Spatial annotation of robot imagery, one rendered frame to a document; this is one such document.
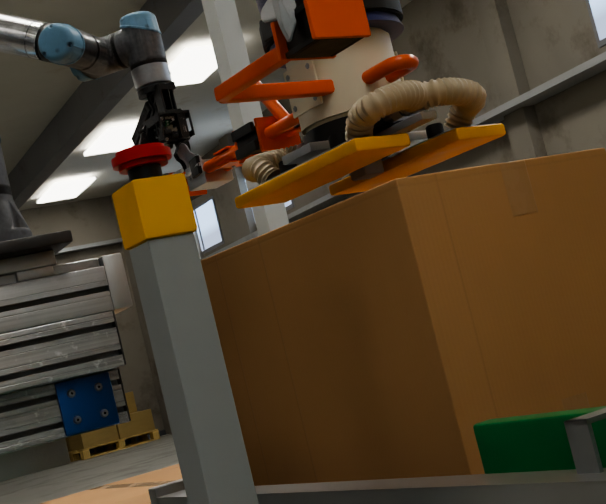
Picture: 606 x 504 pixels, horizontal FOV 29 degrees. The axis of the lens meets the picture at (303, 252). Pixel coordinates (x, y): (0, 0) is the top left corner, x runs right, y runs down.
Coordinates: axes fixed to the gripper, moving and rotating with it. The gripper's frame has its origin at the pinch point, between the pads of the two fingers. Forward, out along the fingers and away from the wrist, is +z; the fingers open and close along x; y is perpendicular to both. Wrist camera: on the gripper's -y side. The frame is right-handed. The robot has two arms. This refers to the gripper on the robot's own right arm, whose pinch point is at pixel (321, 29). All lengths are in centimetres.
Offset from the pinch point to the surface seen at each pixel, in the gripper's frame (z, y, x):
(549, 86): -134, 546, -661
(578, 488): 56, -33, 11
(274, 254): 22.7, 31.4, -6.1
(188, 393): 39.1, 6.1, 26.5
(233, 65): -111, 356, -227
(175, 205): 18.1, 5.3, 22.9
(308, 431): 49, 34, -6
